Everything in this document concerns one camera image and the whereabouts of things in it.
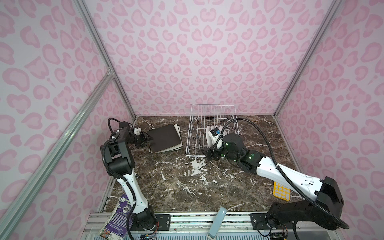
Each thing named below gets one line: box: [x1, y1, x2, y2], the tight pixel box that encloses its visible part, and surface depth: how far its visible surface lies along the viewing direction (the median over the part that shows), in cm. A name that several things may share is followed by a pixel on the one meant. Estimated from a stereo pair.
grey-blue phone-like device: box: [208, 206, 227, 239], surface depth 72 cm
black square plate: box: [147, 124, 182, 153], surface depth 106 cm
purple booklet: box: [99, 193, 132, 240], surface depth 72 cm
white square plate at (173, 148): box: [149, 123, 183, 154], surface depth 100 cm
